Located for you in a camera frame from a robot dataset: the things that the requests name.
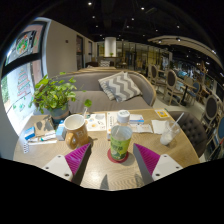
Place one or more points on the yellow card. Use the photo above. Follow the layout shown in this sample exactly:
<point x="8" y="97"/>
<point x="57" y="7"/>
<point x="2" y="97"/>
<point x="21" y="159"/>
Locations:
<point x="162" y="113"/>

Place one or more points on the grey chevron cushion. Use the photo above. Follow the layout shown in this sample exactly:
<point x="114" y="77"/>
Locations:
<point x="120" y="86"/>

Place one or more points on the grey curved sofa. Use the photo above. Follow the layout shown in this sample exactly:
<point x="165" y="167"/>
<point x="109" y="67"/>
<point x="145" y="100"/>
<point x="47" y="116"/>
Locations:
<point x="100" y="103"/>

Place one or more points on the group of ceiling lights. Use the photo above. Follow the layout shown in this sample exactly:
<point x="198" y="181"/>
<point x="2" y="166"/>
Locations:
<point x="89" y="3"/>

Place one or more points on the small blue card box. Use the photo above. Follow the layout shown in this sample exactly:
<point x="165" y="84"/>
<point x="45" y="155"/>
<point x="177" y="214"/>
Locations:
<point x="30" y="133"/>

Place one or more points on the pill blister strip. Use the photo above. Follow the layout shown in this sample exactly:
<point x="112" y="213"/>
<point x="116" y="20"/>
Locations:
<point x="26" y="148"/>

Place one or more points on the blue-white packet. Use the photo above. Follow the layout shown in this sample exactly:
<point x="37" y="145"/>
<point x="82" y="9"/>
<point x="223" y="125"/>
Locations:
<point x="136" y="119"/>

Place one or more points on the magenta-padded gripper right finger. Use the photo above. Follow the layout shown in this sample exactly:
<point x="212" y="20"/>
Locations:
<point x="151" y="163"/>

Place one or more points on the yellow-brown ceramic mug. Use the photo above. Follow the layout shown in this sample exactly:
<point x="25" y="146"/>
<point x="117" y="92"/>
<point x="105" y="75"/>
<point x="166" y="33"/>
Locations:
<point x="77" y="133"/>

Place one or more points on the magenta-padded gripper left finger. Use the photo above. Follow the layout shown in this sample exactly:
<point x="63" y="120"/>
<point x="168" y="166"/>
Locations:
<point x="71" y="163"/>

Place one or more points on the green-label clear drink bottle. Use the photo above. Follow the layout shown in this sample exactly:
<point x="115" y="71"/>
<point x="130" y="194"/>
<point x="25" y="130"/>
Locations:
<point x="120" y="143"/>

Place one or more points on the flat round red coaster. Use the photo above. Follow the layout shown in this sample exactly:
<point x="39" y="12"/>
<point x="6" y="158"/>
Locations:
<point x="111" y="159"/>

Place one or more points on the dark grey tufted chair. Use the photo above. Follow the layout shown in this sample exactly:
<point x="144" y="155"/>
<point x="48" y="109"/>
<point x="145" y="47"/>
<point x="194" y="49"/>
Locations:
<point x="191" y="130"/>

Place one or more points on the group of dining chairs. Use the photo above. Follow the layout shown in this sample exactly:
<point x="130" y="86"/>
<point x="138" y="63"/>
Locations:
<point x="171" y="81"/>

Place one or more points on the small blue-white carton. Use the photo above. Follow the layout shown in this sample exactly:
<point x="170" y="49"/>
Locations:
<point x="60" y="131"/>

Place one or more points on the brown paper card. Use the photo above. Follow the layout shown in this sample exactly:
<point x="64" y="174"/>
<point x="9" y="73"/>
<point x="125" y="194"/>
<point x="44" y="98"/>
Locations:
<point x="43" y="126"/>

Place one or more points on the white napkin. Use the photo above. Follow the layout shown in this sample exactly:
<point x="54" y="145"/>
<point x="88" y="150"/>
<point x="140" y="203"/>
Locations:
<point x="158" y="126"/>

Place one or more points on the white printed leaflet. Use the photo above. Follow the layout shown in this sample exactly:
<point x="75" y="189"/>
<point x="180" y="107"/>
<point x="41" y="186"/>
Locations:
<point x="96" y="122"/>

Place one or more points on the green potted plant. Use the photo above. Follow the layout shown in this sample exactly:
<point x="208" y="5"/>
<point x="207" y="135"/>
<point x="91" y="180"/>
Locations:
<point x="53" y="95"/>

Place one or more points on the window with festive stickers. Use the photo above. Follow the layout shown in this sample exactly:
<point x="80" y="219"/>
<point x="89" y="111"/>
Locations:
<point x="20" y="83"/>

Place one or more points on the clear plastic stirrer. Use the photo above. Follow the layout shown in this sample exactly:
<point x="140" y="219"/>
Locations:
<point x="85" y="111"/>

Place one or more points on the white tube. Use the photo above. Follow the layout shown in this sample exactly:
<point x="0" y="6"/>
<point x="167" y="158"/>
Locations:
<point x="43" y="138"/>

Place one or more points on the white box with orange print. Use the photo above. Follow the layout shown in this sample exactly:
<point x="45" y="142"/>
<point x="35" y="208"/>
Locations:
<point x="111" y="121"/>

